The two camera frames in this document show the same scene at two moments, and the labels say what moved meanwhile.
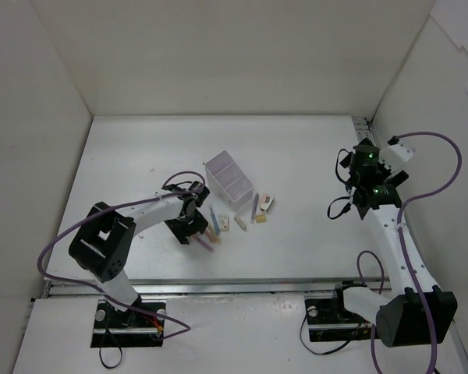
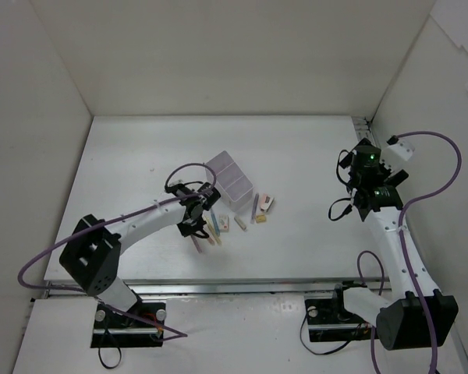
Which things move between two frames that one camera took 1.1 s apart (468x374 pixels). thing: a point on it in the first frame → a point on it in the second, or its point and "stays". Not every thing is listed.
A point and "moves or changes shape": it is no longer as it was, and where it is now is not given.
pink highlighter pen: x=208 y=248 moves or changes shape
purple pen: x=254 y=208 stays
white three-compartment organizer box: x=228 y=183 stays
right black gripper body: x=398 y=178 stays
